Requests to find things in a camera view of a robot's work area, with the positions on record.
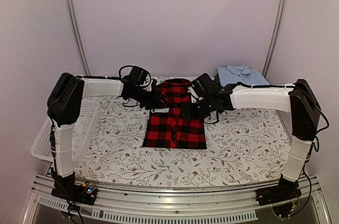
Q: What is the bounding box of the aluminium post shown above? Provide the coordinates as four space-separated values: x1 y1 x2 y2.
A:
65 0 91 76
262 0 287 78

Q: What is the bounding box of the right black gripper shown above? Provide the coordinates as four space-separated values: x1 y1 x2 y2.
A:
179 97 213 121

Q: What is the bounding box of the aluminium front rail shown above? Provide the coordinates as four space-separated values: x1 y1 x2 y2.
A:
22 175 333 223

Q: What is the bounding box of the red black plaid shirt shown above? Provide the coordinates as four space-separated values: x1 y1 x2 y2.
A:
142 78 207 150

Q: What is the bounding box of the left aluminium post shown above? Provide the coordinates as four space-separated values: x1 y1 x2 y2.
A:
65 0 91 76

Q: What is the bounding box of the floral table cloth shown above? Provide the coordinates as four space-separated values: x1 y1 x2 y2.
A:
73 95 291 187

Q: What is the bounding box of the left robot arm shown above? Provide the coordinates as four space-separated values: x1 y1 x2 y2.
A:
47 66 161 200

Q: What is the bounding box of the light blue shirt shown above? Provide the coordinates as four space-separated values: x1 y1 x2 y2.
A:
217 65 269 86

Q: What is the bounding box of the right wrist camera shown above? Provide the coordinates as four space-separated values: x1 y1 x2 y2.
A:
187 86 199 103

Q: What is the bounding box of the right aluminium post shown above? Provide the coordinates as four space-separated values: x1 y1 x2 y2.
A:
262 0 287 78

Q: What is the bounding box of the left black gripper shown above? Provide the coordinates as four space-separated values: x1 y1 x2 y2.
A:
129 86 167 110

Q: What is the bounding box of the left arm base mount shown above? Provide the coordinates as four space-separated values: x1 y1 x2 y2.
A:
51 180 97 205

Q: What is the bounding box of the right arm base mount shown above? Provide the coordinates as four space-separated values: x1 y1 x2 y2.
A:
256 179 301 219

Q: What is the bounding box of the white plastic basket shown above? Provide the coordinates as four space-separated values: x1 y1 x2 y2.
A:
31 99 99 164

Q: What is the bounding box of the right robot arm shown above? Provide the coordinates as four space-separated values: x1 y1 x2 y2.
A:
181 74 325 201

